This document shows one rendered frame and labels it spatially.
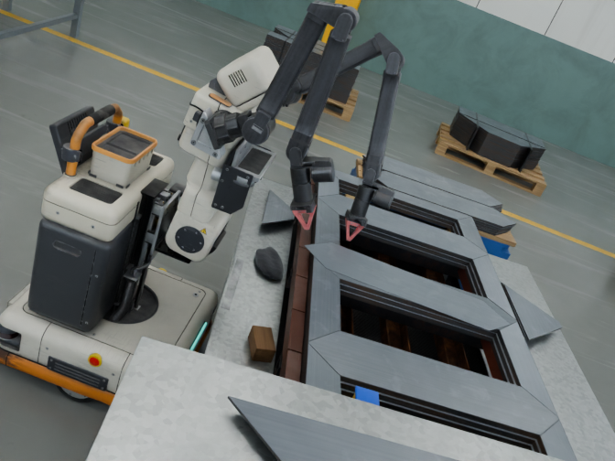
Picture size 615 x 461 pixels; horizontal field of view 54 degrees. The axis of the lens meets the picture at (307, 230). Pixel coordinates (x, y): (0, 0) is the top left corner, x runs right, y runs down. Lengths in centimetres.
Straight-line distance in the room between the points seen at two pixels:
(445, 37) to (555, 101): 183
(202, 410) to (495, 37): 829
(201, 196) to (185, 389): 102
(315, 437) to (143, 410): 29
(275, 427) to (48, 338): 138
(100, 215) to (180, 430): 107
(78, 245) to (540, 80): 790
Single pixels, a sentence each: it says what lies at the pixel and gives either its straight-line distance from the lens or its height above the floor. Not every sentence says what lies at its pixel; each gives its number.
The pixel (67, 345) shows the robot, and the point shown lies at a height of 26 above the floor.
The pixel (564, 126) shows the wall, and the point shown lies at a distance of 950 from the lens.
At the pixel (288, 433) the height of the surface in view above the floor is 107.
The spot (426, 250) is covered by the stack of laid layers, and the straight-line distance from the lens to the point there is 238.
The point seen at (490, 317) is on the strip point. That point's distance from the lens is 212.
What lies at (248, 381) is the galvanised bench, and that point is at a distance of 115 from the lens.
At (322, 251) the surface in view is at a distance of 200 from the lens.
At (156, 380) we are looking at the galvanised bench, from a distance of 111.
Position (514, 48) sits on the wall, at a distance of 911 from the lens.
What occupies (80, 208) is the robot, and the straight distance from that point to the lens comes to 201.
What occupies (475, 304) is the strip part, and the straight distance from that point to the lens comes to 215.
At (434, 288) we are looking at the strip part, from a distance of 210.
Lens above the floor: 183
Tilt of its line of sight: 28 degrees down
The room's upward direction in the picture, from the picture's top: 22 degrees clockwise
